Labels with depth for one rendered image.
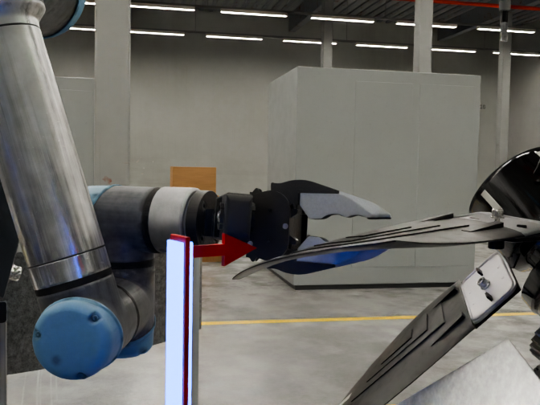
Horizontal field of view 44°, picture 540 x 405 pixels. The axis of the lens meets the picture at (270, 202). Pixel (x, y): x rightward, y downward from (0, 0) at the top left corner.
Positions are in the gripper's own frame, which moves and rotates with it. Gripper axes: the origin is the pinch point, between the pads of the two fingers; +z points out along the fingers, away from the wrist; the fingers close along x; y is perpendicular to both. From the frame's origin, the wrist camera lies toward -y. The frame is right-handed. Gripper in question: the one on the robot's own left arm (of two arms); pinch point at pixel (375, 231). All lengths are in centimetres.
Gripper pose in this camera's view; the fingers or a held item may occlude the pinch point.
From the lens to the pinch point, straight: 66.8
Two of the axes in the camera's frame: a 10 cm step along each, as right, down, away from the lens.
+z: 9.5, 0.4, -3.2
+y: 3.2, 0.6, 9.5
